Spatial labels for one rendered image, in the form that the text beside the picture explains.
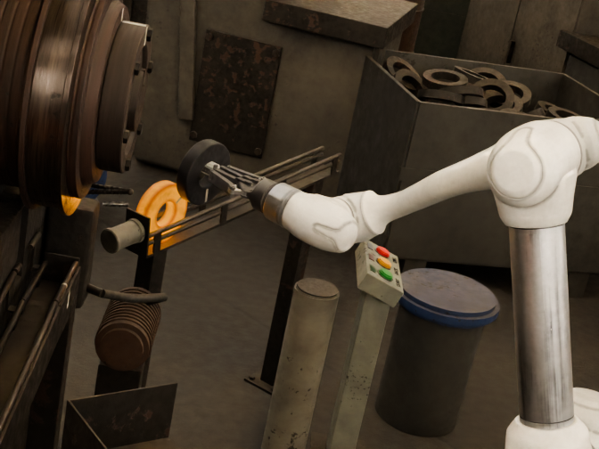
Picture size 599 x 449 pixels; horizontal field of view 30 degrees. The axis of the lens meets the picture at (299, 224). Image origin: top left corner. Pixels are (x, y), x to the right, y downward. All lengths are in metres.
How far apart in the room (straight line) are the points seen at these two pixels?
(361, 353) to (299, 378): 0.18
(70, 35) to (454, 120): 2.44
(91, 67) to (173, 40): 2.96
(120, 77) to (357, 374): 1.33
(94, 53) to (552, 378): 1.00
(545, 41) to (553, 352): 4.01
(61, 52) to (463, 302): 1.71
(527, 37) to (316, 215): 3.85
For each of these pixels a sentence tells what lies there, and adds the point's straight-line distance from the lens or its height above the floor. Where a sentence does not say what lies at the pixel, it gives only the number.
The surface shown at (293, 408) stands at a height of 0.19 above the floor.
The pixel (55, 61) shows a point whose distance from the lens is 1.91.
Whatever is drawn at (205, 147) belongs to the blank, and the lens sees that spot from 2.55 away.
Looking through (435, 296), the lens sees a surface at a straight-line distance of 3.26.
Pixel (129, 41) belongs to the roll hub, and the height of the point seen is 1.24.
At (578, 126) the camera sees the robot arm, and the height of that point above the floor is 1.22.
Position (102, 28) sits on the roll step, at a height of 1.26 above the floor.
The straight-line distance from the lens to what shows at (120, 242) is 2.59.
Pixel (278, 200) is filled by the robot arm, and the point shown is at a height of 0.87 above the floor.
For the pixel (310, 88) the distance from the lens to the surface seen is 4.76.
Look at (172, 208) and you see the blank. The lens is 2.73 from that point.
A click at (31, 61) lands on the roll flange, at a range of 1.91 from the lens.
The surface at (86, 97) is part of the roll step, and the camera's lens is 1.95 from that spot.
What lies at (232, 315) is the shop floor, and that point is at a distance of 3.85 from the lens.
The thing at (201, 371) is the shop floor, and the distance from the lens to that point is 3.48.
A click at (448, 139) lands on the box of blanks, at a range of 4.18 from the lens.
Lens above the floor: 1.70
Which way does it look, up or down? 21 degrees down
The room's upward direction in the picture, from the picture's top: 12 degrees clockwise
